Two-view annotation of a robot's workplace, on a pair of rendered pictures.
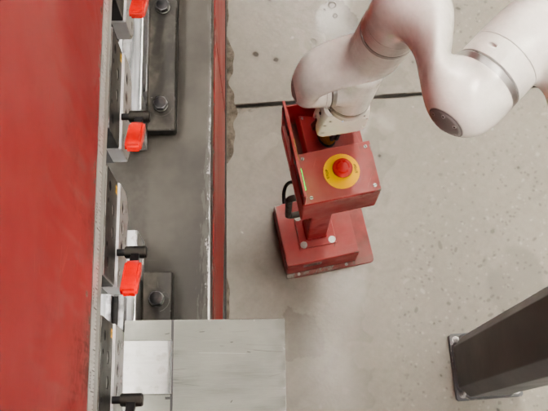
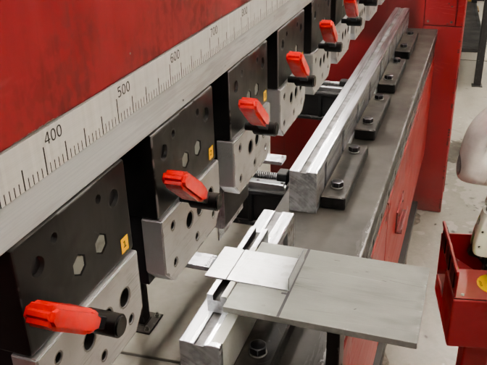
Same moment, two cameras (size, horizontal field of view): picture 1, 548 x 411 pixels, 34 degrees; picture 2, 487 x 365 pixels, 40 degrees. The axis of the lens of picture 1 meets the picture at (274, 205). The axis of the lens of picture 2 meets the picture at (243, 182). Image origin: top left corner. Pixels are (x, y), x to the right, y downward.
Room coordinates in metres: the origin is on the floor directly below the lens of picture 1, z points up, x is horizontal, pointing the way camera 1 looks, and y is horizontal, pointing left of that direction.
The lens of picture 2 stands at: (-0.67, -0.08, 1.56)
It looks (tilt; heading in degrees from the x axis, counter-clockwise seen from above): 26 degrees down; 22
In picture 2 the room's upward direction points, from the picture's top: 2 degrees counter-clockwise
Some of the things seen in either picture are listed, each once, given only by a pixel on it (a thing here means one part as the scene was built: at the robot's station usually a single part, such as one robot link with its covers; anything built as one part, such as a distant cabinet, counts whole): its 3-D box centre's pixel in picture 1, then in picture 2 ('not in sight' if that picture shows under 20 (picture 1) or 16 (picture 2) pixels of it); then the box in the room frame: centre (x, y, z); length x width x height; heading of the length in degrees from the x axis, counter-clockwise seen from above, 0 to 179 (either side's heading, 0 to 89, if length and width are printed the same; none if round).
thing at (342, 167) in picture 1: (342, 169); not in sight; (0.53, -0.13, 0.79); 0.04 x 0.04 x 0.04
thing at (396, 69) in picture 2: not in sight; (392, 74); (1.52, 0.25, 0.89); 0.30 x 0.05 x 0.03; 2
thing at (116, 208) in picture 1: (87, 233); (267, 71); (0.28, 0.26, 1.26); 0.15 x 0.09 x 0.17; 2
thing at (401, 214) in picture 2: not in sight; (402, 211); (1.14, 0.13, 0.59); 0.15 x 0.02 x 0.07; 2
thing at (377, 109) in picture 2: not in sight; (373, 115); (1.12, 0.23, 0.89); 0.30 x 0.05 x 0.03; 2
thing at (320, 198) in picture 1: (330, 155); (483, 283); (0.58, -0.11, 0.75); 0.20 x 0.16 x 0.18; 13
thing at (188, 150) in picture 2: not in sight; (155, 179); (-0.12, 0.24, 1.26); 0.15 x 0.09 x 0.17; 2
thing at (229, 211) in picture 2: not in sight; (230, 194); (0.11, 0.25, 1.13); 0.10 x 0.02 x 0.10; 2
